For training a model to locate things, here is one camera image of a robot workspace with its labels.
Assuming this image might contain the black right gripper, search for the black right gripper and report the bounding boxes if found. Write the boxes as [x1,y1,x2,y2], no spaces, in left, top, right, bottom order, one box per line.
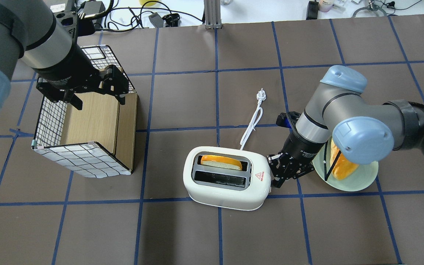
[266,132,324,188]

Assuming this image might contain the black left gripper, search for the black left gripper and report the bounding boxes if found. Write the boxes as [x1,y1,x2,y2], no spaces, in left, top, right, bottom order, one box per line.
[36,46,129,110]

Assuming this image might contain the white two-slot toaster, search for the white two-slot toaster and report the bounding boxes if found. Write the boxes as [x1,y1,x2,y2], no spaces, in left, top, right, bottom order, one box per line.
[183,146,273,211]

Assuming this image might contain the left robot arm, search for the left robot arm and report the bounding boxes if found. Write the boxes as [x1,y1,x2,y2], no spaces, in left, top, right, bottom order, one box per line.
[0,0,138,178]

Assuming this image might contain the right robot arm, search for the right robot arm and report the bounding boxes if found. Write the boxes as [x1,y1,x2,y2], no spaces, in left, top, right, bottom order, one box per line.
[267,65,424,188]

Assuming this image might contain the toast slice in toaster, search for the toast slice in toaster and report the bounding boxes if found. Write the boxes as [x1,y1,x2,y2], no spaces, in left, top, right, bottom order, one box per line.
[199,155,243,171]

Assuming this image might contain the grid fabric wooden box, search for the grid fabric wooden box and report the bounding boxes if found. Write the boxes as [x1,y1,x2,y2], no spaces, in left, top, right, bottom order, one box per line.
[32,45,139,179]

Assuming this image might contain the triangular bread on plate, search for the triangular bread on plate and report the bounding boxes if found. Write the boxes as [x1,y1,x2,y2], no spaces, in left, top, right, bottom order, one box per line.
[330,139,360,180]

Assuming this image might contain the black power adapter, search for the black power adapter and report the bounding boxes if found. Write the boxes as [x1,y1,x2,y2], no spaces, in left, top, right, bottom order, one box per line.
[305,0,319,20]

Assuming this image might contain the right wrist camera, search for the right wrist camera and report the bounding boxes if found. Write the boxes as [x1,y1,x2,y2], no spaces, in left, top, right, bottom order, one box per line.
[275,111,301,130]

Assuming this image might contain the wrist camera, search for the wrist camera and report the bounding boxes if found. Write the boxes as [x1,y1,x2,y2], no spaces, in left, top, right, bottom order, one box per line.
[275,111,301,130]
[54,11,95,40]

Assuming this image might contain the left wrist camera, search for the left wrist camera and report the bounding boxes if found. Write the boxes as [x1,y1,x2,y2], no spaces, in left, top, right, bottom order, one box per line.
[54,11,95,40]

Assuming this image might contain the white toaster power cord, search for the white toaster power cord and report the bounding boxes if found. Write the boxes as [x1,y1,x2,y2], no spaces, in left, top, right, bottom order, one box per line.
[240,88,267,150]

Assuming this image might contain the black cables on desk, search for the black cables on desk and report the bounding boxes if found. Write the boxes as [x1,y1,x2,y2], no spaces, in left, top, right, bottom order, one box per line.
[76,0,203,33]

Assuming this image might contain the aluminium frame post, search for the aluminium frame post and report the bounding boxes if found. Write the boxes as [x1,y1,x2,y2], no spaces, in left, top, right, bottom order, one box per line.
[204,0,222,29]

